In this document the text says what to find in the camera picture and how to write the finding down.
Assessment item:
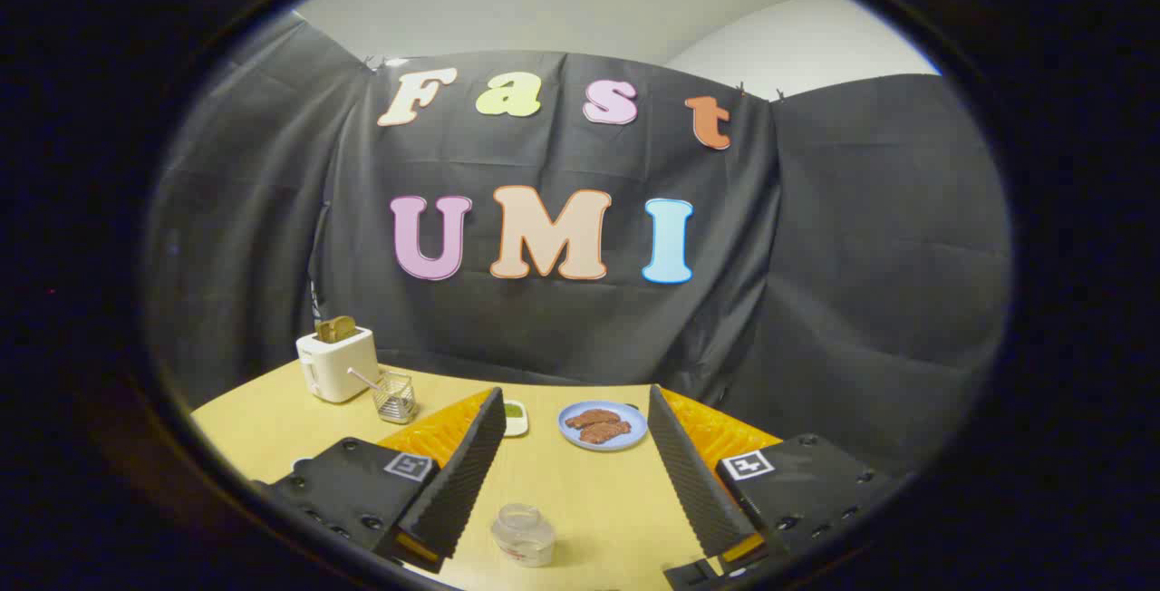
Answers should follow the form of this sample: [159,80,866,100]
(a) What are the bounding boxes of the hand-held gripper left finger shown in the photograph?
[256,387,508,574]

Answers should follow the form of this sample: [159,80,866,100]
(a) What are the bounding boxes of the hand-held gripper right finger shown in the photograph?
[647,384,910,567]

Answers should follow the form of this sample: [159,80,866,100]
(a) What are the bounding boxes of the clear plastic bottle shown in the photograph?
[491,503,556,568]

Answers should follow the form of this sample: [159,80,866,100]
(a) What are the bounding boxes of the blue plate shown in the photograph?
[557,401,649,452]

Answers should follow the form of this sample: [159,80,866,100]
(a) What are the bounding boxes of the wooden table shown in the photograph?
[190,360,789,591]

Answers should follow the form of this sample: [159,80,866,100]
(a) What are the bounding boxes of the white toaster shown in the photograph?
[295,326,380,404]

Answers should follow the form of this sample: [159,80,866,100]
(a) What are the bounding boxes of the black backdrop cloth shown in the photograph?
[145,15,1011,474]

